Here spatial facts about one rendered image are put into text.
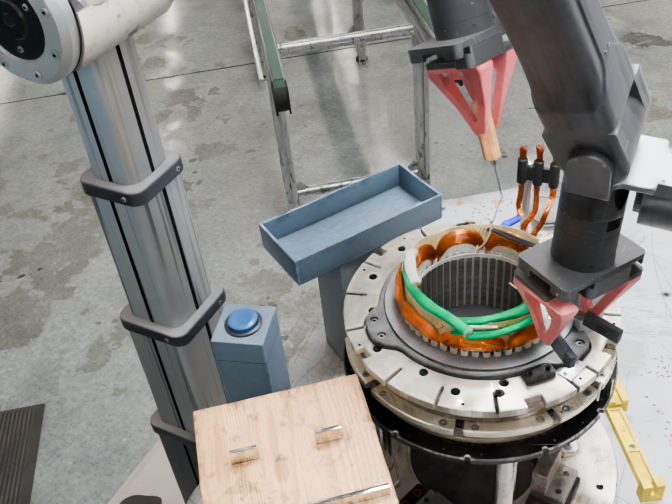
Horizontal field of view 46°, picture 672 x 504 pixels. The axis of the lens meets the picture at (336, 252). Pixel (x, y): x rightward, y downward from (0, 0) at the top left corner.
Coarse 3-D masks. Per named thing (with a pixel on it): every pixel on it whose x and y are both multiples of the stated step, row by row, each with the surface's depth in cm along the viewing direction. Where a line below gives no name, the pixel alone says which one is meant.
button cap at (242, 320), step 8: (232, 312) 103; (240, 312) 103; (248, 312) 103; (232, 320) 102; (240, 320) 102; (248, 320) 101; (256, 320) 102; (232, 328) 101; (240, 328) 101; (248, 328) 101
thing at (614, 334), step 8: (592, 312) 79; (584, 320) 79; (592, 320) 79; (600, 320) 78; (592, 328) 79; (600, 328) 78; (608, 328) 77; (616, 328) 77; (608, 336) 78; (616, 336) 77
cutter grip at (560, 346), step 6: (558, 336) 77; (558, 342) 76; (564, 342) 76; (558, 348) 76; (564, 348) 75; (570, 348) 75; (558, 354) 77; (564, 354) 75; (570, 354) 75; (564, 360) 76; (570, 360) 75; (570, 366) 75
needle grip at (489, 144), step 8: (472, 104) 77; (488, 128) 77; (480, 136) 78; (488, 136) 78; (496, 136) 78; (480, 144) 79; (488, 144) 78; (496, 144) 78; (488, 152) 78; (496, 152) 78; (488, 160) 79
